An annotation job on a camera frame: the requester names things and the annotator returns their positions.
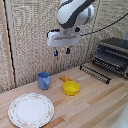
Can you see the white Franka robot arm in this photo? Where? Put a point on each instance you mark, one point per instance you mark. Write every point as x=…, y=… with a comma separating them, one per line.
x=74, y=13

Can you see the cobalt blue cup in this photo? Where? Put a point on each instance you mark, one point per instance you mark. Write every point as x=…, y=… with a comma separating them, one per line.
x=43, y=80

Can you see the black oven rack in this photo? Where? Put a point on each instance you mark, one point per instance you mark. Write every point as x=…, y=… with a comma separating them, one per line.
x=95, y=73

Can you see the white floral rimmed plate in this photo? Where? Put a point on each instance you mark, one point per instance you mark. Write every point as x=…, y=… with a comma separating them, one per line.
x=31, y=110

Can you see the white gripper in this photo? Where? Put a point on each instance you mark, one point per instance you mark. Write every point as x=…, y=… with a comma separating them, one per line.
x=63, y=38

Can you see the black toaster oven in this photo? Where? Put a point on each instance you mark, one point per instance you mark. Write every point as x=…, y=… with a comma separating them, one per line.
x=112, y=54

